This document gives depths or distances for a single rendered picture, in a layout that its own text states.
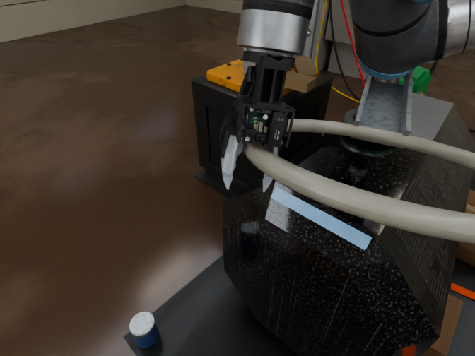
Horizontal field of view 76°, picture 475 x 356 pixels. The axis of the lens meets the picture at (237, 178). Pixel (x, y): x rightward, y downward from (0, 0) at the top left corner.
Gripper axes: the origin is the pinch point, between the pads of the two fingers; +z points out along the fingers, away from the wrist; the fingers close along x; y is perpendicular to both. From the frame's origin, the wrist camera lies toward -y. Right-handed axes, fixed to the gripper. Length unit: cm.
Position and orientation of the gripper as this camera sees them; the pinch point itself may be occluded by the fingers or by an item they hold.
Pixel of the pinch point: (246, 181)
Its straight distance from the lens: 50.8
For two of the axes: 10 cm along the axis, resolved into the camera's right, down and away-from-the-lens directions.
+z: -1.3, 9.2, 3.8
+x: 9.8, 0.7, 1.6
